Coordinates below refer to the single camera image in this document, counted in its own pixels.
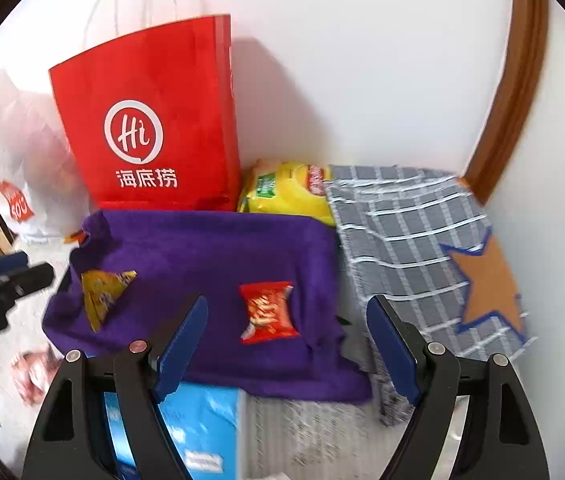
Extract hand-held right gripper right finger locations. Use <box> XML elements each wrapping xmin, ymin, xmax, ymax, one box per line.
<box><xmin>366</xmin><ymin>294</ymin><xmax>550</xmax><ymax>480</ymax></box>

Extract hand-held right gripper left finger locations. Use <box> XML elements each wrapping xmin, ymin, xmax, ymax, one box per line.
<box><xmin>21</xmin><ymin>294</ymin><xmax>209</xmax><ymax>480</ymax></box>

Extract small yellow snack packet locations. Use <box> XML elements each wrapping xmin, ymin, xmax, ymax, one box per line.
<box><xmin>81</xmin><ymin>269</ymin><xmax>138</xmax><ymax>333</ymax></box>

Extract red snack packet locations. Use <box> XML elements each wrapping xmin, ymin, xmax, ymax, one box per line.
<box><xmin>239</xmin><ymin>281</ymin><xmax>299</xmax><ymax>346</ymax></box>

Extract fruit print tablecloth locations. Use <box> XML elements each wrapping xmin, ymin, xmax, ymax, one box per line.
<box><xmin>0</xmin><ymin>232</ymin><xmax>463</xmax><ymax>480</ymax></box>

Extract blue packet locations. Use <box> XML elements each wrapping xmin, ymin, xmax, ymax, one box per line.
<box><xmin>102</xmin><ymin>382</ymin><xmax>240</xmax><ymax>480</ymax></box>

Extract purple towel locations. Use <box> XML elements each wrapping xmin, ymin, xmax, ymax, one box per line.
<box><xmin>42</xmin><ymin>209</ymin><xmax>374</xmax><ymax>406</ymax></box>

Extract white paper bag orange logo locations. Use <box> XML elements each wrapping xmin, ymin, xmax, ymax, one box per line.
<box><xmin>0</xmin><ymin>69</ymin><xmax>90</xmax><ymax>246</ymax></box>

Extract grey plaid cloth star patch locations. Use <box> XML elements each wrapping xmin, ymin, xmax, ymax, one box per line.
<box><xmin>323</xmin><ymin>164</ymin><xmax>538</xmax><ymax>428</ymax></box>

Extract yellow chip bag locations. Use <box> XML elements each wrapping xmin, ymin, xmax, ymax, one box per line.
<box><xmin>236</xmin><ymin>159</ymin><xmax>337</xmax><ymax>227</ymax></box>

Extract brown wooden door trim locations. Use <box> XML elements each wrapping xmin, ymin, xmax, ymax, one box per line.
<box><xmin>462</xmin><ymin>0</ymin><xmax>550</xmax><ymax>206</ymax></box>

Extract red paper bag white handles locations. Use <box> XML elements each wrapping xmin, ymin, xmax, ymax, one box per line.
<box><xmin>48</xmin><ymin>0</ymin><xmax>242</xmax><ymax>212</ymax></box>

